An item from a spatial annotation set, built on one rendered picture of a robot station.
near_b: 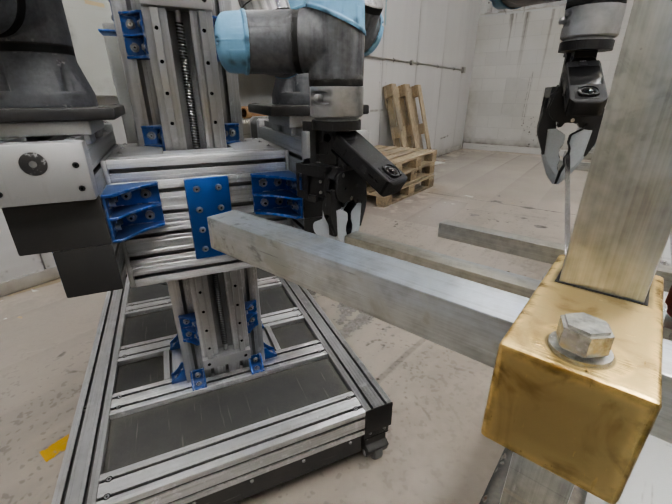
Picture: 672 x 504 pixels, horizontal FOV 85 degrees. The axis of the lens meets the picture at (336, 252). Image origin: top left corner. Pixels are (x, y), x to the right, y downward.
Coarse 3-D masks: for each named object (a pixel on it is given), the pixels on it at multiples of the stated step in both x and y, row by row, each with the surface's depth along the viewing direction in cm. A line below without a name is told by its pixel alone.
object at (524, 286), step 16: (352, 240) 56; (368, 240) 55; (384, 240) 55; (400, 256) 51; (416, 256) 49; (432, 256) 49; (448, 256) 49; (448, 272) 47; (464, 272) 46; (480, 272) 45; (496, 272) 45; (512, 288) 42; (528, 288) 41
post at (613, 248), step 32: (640, 0) 14; (640, 32) 14; (640, 64) 15; (608, 96) 16; (640, 96) 15; (608, 128) 16; (640, 128) 15; (608, 160) 16; (640, 160) 16; (608, 192) 17; (640, 192) 16; (576, 224) 18; (608, 224) 17; (640, 224) 16; (576, 256) 18; (608, 256) 17; (640, 256) 17; (608, 288) 18; (640, 288) 17; (512, 480) 25; (544, 480) 23
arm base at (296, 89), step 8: (280, 80) 80; (288, 80) 79; (296, 80) 78; (304, 80) 78; (280, 88) 80; (288, 88) 80; (296, 88) 79; (304, 88) 78; (272, 96) 83; (280, 96) 80; (288, 96) 79; (296, 96) 79; (304, 96) 79; (280, 104) 81; (288, 104) 80; (296, 104) 79; (304, 104) 79
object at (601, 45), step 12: (564, 48) 55; (576, 48) 54; (588, 48) 53; (600, 48) 53; (612, 48) 54; (564, 60) 60; (576, 60) 56; (588, 60) 55; (552, 96) 57; (552, 108) 57; (564, 120) 58; (576, 120) 57; (588, 120) 57
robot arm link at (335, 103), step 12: (312, 96) 50; (324, 96) 49; (336, 96) 48; (348, 96) 48; (360, 96) 50; (312, 108) 50; (324, 108) 49; (336, 108) 49; (348, 108) 49; (360, 108) 50; (324, 120) 50; (336, 120) 50; (348, 120) 50
